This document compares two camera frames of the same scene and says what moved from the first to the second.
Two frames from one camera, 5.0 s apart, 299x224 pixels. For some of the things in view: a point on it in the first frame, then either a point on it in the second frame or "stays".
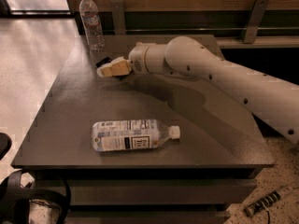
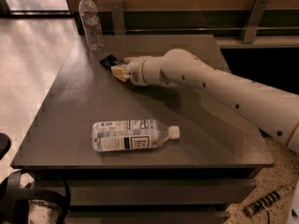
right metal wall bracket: (259, 9) stays
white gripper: (137, 59) → (135, 71)
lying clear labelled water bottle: (131, 134) stays
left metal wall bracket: (119, 19) stays
